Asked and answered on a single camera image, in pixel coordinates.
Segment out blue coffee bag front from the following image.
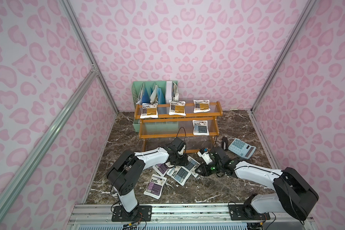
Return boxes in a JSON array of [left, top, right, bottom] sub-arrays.
[[167, 166, 191, 186]]

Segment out blue coffee bag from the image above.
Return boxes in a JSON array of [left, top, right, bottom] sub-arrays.
[[185, 156, 200, 178], [192, 120, 209, 136], [167, 166, 191, 186]]

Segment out purple coffee bag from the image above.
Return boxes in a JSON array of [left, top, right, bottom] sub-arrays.
[[144, 174, 167, 199], [152, 163, 171, 177]]

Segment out yellow coffee bag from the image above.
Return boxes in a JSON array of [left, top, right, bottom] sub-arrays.
[[194, 100, 210, 113], [140, 103, 158, 119], [169, 101, 186, 116]]

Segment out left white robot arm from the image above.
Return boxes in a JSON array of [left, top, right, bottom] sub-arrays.
[[106, 137, 188, 214]]

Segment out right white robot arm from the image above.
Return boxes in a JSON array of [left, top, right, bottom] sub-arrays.
[[195, 147, 319, 221]]

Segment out orange three-tier shelf rack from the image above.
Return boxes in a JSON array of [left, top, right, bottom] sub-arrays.
[[134, 101, 223, 153]]

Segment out grey desk calculator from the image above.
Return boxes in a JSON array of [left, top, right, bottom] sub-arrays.
[[228, 139, 256, 159]]

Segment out green desktop file organizer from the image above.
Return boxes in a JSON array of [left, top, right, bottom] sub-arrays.
[[131, 80, 179, 133]]

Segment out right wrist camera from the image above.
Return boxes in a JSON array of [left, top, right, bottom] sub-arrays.
[[197, 148, 213, 165]]

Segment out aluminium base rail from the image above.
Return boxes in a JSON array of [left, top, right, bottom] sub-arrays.
[[66, 203, 318, 230]]

